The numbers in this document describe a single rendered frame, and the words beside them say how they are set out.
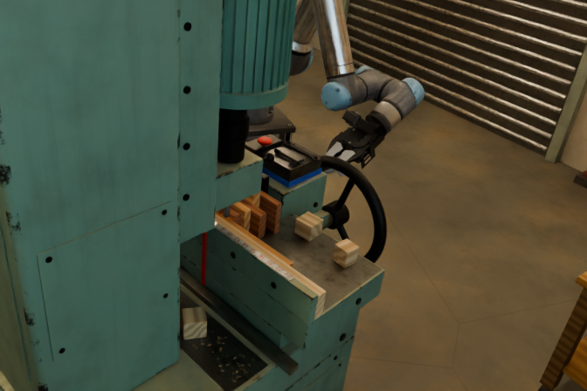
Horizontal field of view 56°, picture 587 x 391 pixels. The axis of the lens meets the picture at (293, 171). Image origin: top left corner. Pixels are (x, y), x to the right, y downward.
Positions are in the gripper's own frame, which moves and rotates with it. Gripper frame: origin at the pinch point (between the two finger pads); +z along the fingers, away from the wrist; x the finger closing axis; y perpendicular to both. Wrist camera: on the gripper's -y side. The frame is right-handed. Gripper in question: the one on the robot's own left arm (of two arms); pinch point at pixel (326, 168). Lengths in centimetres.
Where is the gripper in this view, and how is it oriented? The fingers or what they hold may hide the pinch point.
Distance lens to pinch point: 137.6
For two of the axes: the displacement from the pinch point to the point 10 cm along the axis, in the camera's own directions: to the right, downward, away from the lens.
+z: -6.9, 6.5, -3.1
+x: -7.0, -4.9, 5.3
